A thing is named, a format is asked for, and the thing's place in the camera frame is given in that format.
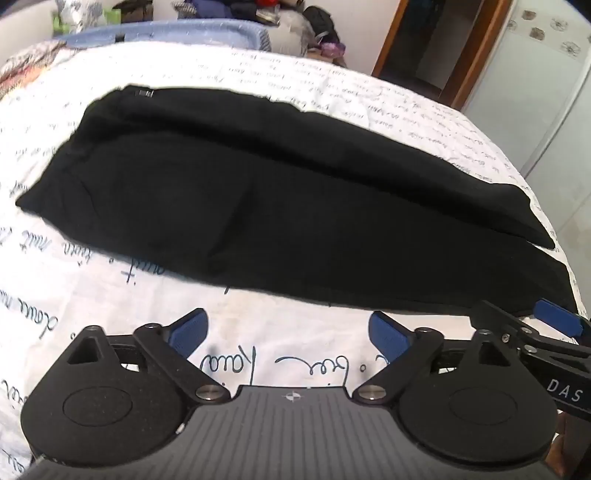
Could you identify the green patterned bag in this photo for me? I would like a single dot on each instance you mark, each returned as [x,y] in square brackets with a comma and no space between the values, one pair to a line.
[83,14]

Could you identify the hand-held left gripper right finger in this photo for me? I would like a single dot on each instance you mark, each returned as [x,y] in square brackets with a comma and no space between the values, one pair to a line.
[388,336]

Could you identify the black pants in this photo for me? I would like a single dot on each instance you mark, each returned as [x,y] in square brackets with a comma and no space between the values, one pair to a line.
[277,203]

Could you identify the blue blanket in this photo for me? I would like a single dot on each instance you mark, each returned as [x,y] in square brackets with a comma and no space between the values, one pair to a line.
[152,34]

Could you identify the white printed bedspread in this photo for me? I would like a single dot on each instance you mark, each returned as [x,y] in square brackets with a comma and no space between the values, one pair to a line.
[115,295]

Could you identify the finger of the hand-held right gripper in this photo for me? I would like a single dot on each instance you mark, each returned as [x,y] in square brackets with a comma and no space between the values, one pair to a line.
[558,316]
[501,318]

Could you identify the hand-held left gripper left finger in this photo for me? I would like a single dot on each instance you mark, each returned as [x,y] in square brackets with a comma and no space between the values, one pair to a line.
[190,328]

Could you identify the wooden door frame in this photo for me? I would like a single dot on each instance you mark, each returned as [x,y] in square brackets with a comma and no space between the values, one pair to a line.
[475,55]

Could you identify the pile of clothes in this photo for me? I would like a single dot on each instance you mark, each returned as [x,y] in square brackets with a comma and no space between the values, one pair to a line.
[295,27]

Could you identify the floral patterned cloth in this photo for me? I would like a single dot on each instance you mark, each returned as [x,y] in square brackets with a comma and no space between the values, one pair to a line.
[25,64]

